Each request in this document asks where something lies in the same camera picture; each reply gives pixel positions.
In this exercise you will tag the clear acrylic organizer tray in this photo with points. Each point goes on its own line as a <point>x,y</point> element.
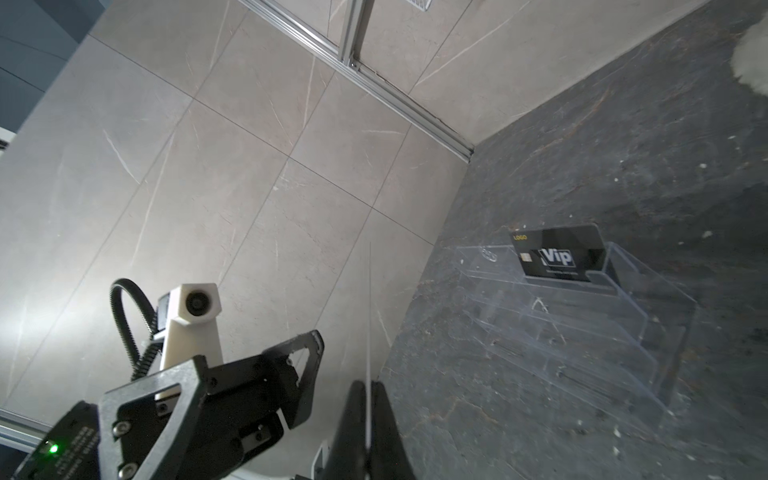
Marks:
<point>613,341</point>

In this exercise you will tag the white teddy bear orange shirt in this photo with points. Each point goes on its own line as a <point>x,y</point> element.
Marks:
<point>749,62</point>

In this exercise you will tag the black VIP credit card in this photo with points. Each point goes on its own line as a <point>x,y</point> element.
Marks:
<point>560,253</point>

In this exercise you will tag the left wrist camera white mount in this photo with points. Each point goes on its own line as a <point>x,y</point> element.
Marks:
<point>187,324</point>

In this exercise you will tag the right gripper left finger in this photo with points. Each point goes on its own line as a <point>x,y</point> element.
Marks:
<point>348,454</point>

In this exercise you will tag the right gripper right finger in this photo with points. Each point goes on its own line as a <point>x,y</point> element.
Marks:
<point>387,458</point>

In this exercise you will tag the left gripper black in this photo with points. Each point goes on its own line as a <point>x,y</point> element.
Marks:
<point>194,421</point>

